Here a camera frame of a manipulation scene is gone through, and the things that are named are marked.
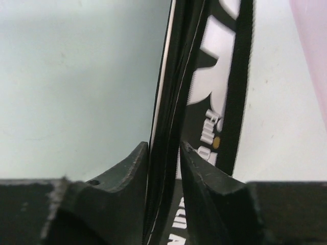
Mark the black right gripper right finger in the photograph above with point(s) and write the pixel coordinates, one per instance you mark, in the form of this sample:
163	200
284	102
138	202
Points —
222	210

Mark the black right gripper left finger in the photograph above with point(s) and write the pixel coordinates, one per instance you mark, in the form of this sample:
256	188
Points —
108	209

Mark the black racket bag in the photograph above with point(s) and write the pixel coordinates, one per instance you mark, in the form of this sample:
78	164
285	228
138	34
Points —
200	99

